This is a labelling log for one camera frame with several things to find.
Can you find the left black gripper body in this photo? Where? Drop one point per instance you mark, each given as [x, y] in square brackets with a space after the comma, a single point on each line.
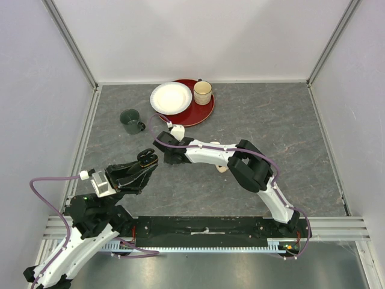
[114, 182]

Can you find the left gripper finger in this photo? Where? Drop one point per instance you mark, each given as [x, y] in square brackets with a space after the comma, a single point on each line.
[124, 170]
[136, 182]

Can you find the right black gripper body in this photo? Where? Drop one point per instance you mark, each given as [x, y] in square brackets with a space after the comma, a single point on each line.
[167, 158]

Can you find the black earbud charging case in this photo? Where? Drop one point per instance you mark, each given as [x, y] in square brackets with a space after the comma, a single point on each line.
[147, 157]

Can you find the pink earbud charging case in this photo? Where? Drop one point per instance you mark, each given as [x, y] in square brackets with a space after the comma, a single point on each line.
[221, 169]

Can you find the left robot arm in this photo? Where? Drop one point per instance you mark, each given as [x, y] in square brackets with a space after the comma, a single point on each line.
[97, 218]

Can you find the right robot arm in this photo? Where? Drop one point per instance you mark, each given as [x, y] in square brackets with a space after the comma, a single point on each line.
[252, 170]

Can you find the red round tray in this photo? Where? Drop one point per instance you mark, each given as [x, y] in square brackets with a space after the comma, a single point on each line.
[195, 113]

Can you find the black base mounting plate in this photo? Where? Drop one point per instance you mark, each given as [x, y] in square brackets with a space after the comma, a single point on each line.
[209, 232]

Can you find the dark green mug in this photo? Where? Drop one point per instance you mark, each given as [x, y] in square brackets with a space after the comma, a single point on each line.
[131, 121]

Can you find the white paper plate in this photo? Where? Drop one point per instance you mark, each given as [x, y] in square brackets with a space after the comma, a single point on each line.
[171, 98]

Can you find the beige ceramic cup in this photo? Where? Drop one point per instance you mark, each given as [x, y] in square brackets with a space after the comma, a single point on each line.
[202, 92]

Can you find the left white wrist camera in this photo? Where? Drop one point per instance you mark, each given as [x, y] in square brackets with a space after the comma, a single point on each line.
[99, 181]

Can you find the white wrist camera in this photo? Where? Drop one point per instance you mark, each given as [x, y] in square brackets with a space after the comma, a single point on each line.
[177, 131]
[99, 181]

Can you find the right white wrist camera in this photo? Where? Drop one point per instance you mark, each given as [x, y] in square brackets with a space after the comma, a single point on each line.
[177, 131]

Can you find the slotted cable duct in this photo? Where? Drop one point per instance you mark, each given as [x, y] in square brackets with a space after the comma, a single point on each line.
[116, 246]

